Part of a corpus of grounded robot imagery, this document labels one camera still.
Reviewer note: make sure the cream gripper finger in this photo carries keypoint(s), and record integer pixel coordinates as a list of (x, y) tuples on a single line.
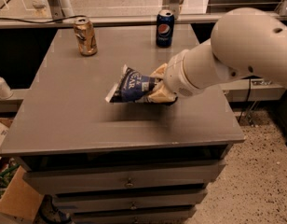
[(160, 94), (160, 71)]

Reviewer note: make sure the blue chip bag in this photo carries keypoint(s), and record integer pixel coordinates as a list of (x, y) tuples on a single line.
[(132, 87)]

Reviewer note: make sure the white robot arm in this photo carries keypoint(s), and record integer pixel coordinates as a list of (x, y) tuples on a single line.
[(244, 42)]

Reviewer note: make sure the blue Pepsi can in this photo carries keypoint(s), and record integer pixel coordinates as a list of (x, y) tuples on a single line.
[(165, 25)]

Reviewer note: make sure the orange soda can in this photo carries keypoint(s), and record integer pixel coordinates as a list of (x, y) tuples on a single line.
[(85, 35)]

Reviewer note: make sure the top grey drawer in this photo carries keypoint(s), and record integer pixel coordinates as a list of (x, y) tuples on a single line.
[(128, 177)]

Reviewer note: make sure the grey drawer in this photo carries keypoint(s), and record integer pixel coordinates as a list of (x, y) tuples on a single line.
[(140, 216), (128, 177), (131, 201)]

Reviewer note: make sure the grey drawer cabinet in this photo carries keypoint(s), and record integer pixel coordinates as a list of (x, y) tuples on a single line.
[(65, 123)]

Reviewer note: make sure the bottom grey drawer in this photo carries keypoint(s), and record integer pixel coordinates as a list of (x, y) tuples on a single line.
[(140, 216)]

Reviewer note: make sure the middle grey drawer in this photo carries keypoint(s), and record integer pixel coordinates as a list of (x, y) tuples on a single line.
[(131, 201)]

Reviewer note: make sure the white cylinder at left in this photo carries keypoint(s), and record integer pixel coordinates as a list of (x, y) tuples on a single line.
[(5, 90)]

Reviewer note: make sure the cardboard box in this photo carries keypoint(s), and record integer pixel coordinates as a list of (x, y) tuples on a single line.
[(20, 202)]

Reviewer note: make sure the grey metal rail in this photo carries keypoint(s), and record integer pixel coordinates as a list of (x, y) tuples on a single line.
[(14, 23)]

